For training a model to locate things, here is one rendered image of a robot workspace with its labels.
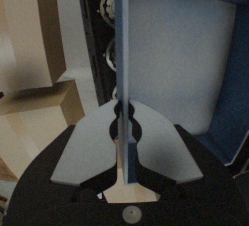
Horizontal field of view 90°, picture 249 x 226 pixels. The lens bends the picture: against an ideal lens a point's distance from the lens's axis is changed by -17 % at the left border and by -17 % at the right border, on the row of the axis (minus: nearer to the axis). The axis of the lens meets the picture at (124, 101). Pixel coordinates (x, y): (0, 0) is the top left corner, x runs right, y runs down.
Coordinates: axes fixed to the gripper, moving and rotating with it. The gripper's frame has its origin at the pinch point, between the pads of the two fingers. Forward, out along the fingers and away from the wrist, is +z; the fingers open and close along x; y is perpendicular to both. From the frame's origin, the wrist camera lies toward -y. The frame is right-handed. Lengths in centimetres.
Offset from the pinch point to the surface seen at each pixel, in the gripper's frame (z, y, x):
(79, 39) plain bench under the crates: 41.0, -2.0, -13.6
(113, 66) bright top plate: 25.9, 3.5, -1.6
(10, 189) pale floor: 99, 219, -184
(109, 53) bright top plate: 25.5, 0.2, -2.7
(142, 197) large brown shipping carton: 23, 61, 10
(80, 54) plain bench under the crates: 41.0, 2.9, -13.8
